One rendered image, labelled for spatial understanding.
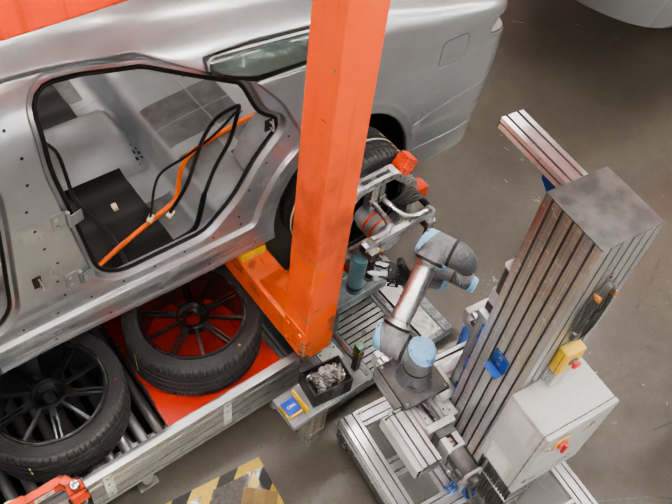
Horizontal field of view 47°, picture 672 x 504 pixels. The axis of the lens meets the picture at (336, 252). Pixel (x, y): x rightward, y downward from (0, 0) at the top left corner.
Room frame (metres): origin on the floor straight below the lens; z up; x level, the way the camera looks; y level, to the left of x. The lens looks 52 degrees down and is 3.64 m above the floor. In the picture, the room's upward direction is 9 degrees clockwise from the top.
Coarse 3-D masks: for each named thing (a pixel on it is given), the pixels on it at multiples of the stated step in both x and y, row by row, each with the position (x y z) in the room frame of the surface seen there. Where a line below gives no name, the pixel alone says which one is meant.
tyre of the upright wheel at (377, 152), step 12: (372, 132) 2.72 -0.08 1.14; (372, 144) 2.60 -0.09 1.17; (384, 144) 2.64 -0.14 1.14; (372, 156) 2.52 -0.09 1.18; (384, 156) 2.55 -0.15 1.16; (372, 168) 2.50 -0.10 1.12; (288, 192) 2.41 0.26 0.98; (288, 204) 2.37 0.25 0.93; (288, 216) 2.36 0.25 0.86; (288, 228) 2.37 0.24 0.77; (360, 240) 2.51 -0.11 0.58
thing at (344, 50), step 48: (336, 0) 1.84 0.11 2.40; (384, 0) 1.89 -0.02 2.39; (336, 48) 1.82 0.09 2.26; (336, 96) 1.80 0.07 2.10; (336, 144) 1.82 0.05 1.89; (336, 192) 1.84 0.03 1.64; (336, 240) 1.86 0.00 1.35; (288, 288) 1.91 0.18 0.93; (336, 288) 1.89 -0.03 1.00; (288, 336) 1.88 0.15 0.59
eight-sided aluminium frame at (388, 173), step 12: (384, 168) 2.51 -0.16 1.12; (396, 168) 2.54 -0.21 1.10; (360, 180) 2.41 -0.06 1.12; (372, 180) 2.45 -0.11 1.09; (384, 180) 2.45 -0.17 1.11; (408, 180) 2.57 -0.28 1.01; (360, 192) 2.35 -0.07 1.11; (408, 204) 2.59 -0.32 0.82; (396, 216) 2.61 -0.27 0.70; (348, 252) 2.40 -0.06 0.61
